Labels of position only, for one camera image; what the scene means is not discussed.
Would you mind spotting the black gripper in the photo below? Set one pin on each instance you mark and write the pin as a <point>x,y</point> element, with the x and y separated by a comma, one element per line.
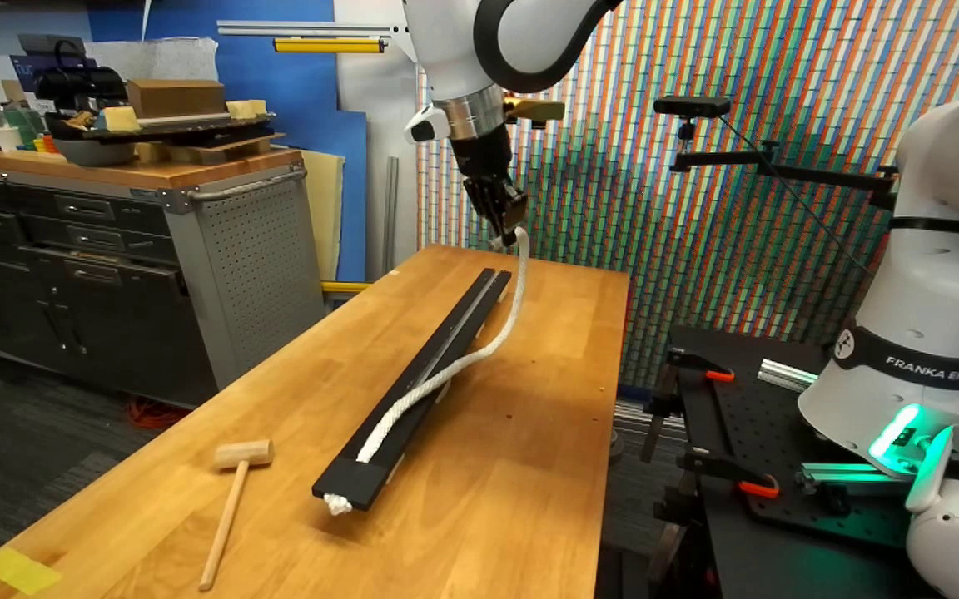
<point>486,168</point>

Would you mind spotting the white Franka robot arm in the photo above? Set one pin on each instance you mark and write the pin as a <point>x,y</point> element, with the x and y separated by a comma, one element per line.
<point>924,302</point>

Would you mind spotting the multicolour striped backdrop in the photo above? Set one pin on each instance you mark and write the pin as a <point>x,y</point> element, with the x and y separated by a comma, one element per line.
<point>659,256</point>

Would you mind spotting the white panel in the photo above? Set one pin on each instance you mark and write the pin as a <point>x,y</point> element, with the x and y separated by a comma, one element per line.
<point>374,136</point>

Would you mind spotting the beige foam board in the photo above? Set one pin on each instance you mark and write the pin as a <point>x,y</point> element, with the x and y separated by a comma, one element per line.
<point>324,210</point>

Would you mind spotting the black orange clamp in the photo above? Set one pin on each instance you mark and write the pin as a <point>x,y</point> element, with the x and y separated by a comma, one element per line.
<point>732,471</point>
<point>701,370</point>

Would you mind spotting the yellow level bar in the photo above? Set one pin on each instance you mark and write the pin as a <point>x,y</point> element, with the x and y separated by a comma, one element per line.
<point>332,44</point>

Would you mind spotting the grey perforated tool cabinet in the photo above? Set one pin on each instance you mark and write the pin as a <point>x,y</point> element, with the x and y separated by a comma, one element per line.
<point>249,279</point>

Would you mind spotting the aluminium profile bar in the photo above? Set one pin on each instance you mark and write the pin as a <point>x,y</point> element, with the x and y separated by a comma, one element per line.
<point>300,27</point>

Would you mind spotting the pale foam block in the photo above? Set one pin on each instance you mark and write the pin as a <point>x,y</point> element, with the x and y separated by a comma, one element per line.
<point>120,119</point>
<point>249,111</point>

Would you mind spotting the black mounting table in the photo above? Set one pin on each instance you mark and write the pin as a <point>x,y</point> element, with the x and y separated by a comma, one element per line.
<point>766,412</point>

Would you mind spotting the brown wooden box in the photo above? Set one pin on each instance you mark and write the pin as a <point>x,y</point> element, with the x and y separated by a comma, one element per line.
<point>175,97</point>

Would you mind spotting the small wooden mallet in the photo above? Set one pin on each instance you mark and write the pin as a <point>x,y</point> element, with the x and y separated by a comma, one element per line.
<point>246,455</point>

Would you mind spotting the dark machine on cabinet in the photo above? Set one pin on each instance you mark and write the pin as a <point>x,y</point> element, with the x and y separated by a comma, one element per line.
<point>69,79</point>

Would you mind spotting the yellow tape patch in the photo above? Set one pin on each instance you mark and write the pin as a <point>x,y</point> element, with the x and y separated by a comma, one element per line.
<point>17,572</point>

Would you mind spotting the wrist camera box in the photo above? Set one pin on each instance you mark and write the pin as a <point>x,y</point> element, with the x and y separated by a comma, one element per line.
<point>533,111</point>

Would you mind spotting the black slotted rail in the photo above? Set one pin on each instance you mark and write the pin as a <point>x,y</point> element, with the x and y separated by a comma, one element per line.
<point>446,334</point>

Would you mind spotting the black camera on stand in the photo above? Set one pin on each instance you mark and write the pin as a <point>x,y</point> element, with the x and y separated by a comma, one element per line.
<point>692,108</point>

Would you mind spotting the blue wall board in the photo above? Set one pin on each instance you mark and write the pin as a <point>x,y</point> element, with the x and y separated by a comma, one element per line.
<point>281,89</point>

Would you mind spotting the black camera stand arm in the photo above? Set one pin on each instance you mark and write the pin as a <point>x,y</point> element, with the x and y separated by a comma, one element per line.
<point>790,171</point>

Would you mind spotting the silver metal bracket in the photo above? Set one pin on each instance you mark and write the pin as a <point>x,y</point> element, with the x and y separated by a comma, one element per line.
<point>786,374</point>

